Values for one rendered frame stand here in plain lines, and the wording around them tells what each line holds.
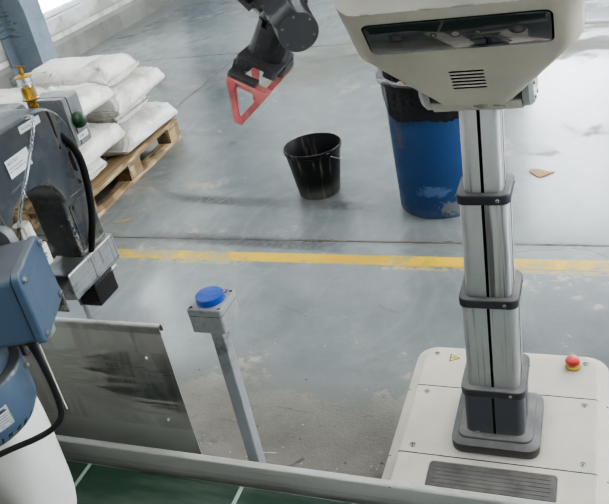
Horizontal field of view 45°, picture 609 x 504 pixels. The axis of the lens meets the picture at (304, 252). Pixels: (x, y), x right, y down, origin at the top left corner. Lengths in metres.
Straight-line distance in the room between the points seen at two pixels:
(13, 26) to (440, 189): 4.81
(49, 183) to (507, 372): 1.09
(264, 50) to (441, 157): 2.20
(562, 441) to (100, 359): 1.14
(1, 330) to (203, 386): 1.87
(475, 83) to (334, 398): 1.40
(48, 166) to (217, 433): 1.41
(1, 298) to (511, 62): 0.88
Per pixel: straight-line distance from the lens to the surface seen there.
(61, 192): 1.32
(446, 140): 3.23
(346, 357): 2.67
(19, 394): 0.96
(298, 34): 1.04
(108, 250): 1.42
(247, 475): 1.80
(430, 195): 3.36
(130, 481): 1.91
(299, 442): 2.39
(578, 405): 2.06
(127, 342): 1.80
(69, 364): 1.96
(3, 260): 0.89
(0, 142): 1.22
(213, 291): 1.56
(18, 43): 7.27
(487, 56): 1.30
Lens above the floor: 1.67
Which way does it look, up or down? 30 degrees down
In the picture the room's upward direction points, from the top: 12 degrees counter-clockwise
